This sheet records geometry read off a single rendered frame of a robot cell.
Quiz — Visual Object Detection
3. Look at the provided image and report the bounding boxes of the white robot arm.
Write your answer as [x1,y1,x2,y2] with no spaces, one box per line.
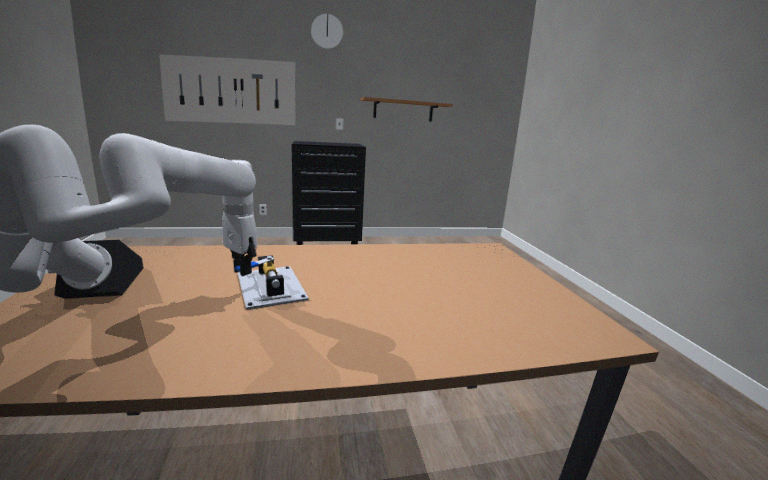
[0,125,256,293]

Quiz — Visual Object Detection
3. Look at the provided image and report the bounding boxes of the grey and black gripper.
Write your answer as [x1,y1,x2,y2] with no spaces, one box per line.
[222,212,257,276]

